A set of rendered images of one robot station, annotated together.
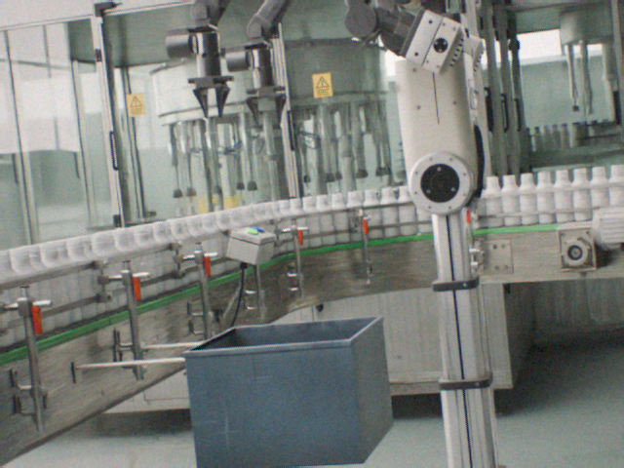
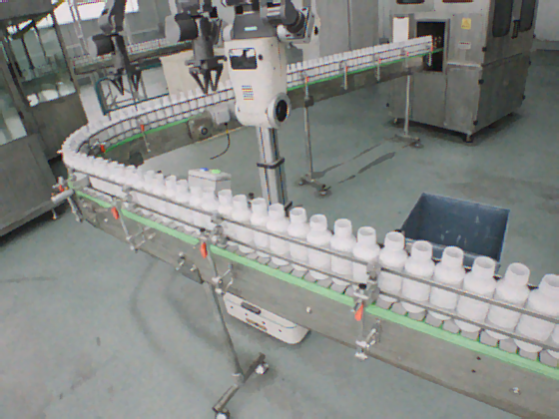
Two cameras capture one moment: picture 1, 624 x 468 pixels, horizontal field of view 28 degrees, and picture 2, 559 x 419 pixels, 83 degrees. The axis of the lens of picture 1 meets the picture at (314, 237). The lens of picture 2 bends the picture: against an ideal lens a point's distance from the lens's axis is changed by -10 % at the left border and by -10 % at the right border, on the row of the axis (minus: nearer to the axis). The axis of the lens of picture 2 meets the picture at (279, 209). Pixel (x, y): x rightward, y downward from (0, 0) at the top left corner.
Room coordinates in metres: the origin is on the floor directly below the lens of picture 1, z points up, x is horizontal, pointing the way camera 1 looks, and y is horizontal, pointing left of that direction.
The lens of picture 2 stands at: (2.51, 1.09, 1.61)
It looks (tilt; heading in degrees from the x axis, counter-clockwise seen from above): 31 degrees down; 295
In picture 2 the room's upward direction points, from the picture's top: 8 degrees counter-clockwise
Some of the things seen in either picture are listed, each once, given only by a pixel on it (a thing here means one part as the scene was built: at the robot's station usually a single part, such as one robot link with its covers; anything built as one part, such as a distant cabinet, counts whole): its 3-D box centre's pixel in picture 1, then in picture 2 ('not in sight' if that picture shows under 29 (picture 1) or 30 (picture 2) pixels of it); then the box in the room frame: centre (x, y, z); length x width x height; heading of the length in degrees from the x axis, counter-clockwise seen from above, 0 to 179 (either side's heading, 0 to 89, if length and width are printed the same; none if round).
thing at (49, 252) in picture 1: (52, 285); (446, 283); (2.43, 0.51, 1.08); 0.06 x 0.06 x 0.17
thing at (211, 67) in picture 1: (210, 69); (203, 51); (3.09, 0.21, 1.52); 0.10 x 0.07 x 0.07; 76
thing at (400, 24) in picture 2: not in sight; (400, 30); (2.81, -3.59, 1.22); 0.23 x 0.04 x 0.32; 148
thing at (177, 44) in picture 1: (190, 31); (187, 16); (3.09, 0.25, 1.61); 0.12 x 0.09 x 0.12; 77
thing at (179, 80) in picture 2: not in sight; (211, 91); (5.42, -3.36, 0.59); 1.10 x 0.62 x 1.18; 58
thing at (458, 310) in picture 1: (463, 357); (275, 195); (3.19, -0.34, 0.74); 0.11 x 0.11 x 0.40; 76
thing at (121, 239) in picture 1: (122, 267); (300, 239); (2.77, 0.43, 1.08); 0.06 x 0.06 x 0.17
